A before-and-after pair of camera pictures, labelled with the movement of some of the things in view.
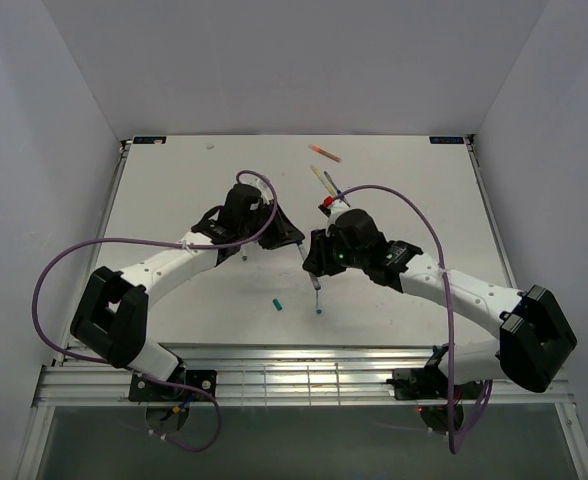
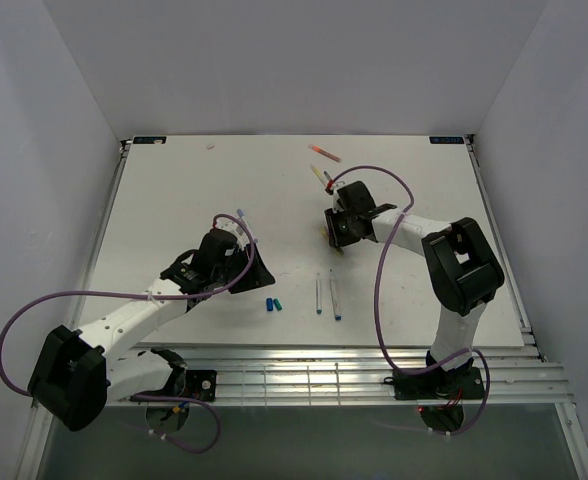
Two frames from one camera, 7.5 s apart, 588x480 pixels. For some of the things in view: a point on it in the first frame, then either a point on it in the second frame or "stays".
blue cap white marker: x=312 y=276 to x=337 y=314
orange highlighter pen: x=324 y=152 stays
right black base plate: x=429 y=384 stays
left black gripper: x=282 y=232 to x=260 y=276
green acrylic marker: x=319 y=311 stays
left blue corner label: x=149 y=139 stays
